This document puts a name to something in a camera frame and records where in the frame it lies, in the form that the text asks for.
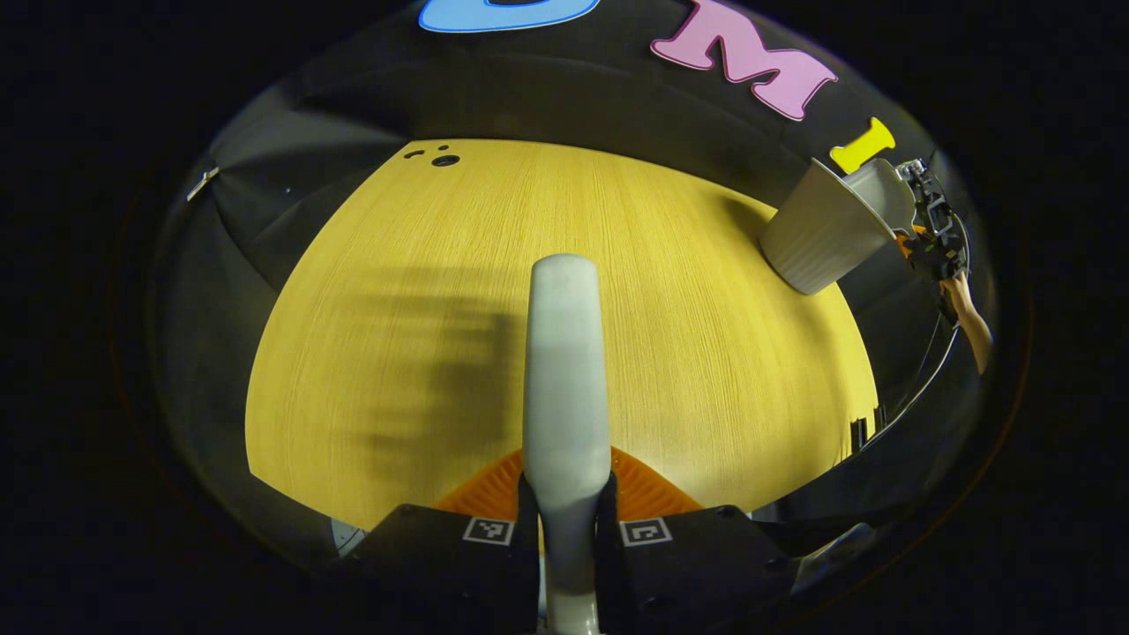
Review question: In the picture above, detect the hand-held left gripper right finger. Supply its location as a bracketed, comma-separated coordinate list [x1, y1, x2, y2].
[595, 445, 799, 635]

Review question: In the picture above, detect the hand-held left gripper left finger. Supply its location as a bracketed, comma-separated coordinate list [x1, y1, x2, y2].
[340, 448, 541, 635]

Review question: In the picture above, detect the white ribbed garbage bin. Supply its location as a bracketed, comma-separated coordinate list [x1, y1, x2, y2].
[760, 159, 901, 296]

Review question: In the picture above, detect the small white broom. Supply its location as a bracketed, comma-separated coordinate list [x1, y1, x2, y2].
[522, 254, 613, 635]

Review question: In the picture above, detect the wooden desktop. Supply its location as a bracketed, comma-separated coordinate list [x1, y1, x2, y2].
[245, 138, 880, 530]

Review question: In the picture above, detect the thin dark cable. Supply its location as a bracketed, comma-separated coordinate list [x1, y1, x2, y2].
[860, 304, 962, 451]

